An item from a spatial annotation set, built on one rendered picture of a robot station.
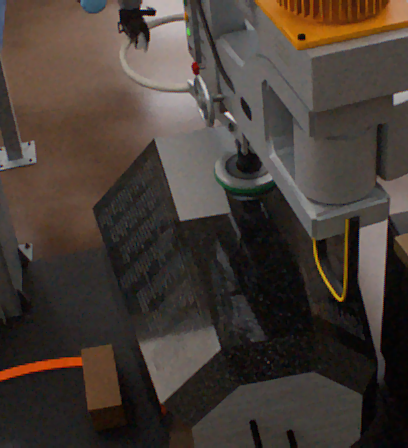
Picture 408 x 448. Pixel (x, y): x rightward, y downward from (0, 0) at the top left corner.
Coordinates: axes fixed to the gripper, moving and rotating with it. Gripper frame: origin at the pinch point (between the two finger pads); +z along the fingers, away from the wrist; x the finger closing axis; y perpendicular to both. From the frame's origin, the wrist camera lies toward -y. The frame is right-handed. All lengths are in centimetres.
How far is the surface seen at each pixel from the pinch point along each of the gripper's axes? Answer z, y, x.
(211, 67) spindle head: -46, 44, 77
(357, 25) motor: -95, 68, 141
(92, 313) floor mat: 87, 61, 15
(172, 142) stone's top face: 1, 35, 48
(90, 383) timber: 71, 93, 50
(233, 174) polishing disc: -4, 40, 78
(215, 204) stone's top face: -2, 52, 81
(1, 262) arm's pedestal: 58, 79, -11
